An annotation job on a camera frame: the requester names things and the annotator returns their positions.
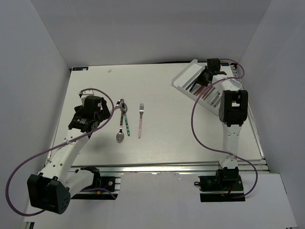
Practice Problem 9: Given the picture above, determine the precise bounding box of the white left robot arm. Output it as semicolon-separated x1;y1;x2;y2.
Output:
27;94;111;214

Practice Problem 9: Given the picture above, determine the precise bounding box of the brown marbled handle spoon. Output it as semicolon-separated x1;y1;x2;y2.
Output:
116;104;126;143

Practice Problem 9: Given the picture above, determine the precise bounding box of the green marbled handle spoon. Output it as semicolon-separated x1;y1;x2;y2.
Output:
121;103;130;136

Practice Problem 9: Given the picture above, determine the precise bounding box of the purple cable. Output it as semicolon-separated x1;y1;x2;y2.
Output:
5;88;115;217
191;58;259;198

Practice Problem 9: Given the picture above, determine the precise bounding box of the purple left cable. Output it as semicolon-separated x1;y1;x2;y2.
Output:
5;88;115;217

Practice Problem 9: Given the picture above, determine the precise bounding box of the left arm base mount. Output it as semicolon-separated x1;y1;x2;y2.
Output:
72;166;119;200

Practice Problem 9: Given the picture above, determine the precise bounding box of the white divided utensil tray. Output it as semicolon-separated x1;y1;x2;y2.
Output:
171;59;243;117

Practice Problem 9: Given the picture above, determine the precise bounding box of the blue label sticker left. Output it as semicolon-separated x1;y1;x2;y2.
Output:
72;66;89;71

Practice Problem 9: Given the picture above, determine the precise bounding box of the pink handled spoon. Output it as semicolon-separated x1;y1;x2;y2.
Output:
111;99;124;114

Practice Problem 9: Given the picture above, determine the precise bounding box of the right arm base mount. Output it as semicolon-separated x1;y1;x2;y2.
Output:
194;167;245;203

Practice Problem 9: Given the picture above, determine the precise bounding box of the pink handled fork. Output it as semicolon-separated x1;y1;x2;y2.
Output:
138;103;144;138

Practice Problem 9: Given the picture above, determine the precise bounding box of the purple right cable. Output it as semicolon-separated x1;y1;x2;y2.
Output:
191;58;259;198

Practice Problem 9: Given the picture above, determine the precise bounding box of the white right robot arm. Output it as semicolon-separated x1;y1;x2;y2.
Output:
200;58;248;192

